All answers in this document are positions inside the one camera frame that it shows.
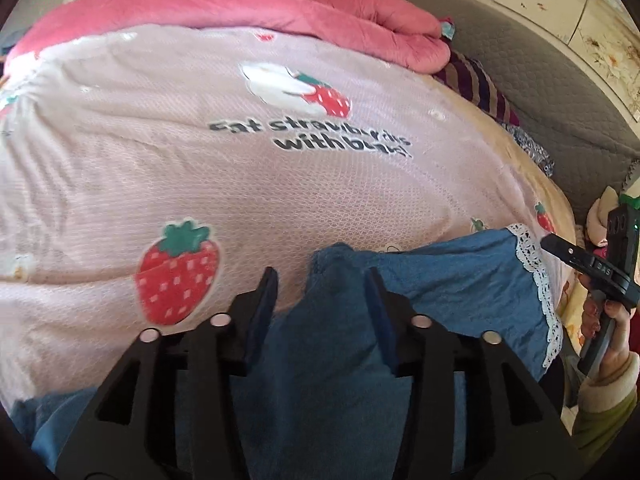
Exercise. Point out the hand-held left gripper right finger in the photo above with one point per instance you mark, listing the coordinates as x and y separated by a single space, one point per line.
382 320

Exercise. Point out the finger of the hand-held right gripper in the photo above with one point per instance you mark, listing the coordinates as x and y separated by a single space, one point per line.
567 254

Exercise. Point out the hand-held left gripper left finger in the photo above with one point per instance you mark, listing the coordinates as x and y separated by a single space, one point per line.
261 317

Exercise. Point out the blue denim pants lace trim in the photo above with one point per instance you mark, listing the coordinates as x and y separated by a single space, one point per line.
325 360

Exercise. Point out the person's right hand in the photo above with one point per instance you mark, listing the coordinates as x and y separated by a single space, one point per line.
620 340

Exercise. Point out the pale plush toy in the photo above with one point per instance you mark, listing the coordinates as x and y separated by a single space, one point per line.
597 215

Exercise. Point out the yellow bed sheet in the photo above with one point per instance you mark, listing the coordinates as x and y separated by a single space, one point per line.
547 192

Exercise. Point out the floral patterned cloth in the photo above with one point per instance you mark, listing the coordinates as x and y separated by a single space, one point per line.
532 150

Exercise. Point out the pink strawberry printed quilt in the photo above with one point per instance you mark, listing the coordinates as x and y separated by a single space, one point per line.
200 185

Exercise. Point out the grey quilted headboard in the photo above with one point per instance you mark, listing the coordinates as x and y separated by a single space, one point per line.
550 70

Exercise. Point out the purple striped pillow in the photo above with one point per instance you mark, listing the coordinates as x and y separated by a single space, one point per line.
475 85

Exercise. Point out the red and teal cloth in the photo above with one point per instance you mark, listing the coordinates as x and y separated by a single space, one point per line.
447 29

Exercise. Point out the pink plush comforter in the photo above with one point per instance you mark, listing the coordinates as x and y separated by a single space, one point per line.
250 5

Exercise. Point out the floral wall painting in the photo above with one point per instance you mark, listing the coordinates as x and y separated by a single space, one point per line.
575 0

